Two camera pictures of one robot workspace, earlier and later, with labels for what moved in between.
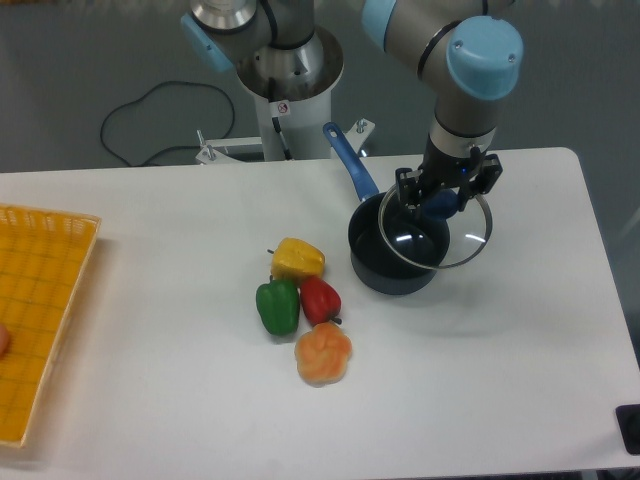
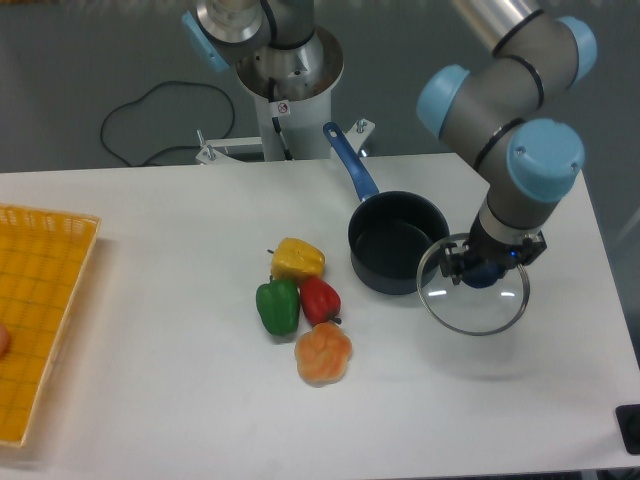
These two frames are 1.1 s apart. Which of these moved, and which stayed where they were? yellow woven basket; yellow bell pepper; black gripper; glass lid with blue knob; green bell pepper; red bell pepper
Moved: black gripper; glass lid with blue knob
Stayed: red bell pepper; yellow bell pepper; yellow woven basket; green bell pepper
